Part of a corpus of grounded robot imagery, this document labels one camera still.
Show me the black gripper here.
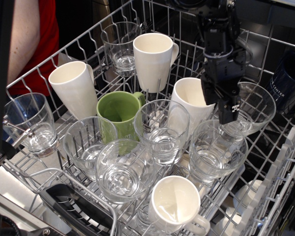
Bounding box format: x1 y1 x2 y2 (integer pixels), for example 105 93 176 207
201 50 246 124

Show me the clear glass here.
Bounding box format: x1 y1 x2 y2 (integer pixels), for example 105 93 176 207
222 82 276 137
101 22 142 77
188 119 248 184
133 99 190 166
95 139 156 204
63 117 118 180
3 93 59 158

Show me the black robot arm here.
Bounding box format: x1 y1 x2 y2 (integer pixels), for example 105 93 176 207
166 0 247 124

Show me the white mug centre right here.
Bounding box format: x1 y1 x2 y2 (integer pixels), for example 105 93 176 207
168 77 215 138

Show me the dark navy printed mug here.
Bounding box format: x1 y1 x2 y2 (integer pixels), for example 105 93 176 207
265 51 295 115

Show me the tall white mug back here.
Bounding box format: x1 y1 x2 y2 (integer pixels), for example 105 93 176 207
133 33 179 93

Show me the tall white mug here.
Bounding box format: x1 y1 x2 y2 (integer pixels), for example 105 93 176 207
48 61 98 120
133 33 179 93

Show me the green ceramic mug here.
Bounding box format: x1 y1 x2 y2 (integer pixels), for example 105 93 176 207
97 91 146 141

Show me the white mug front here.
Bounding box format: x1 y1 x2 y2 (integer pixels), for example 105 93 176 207
148 176 210 236

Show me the tall white mug left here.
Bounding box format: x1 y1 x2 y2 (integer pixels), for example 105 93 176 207
48 61 98 120

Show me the red shirt torso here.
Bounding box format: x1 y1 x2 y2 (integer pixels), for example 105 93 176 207
8 0 59 96

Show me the grey wire dishwasher rack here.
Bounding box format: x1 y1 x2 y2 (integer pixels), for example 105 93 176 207
0 0 295 236

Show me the black frame with spring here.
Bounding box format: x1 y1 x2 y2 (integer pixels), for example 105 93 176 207
0 0 35 236

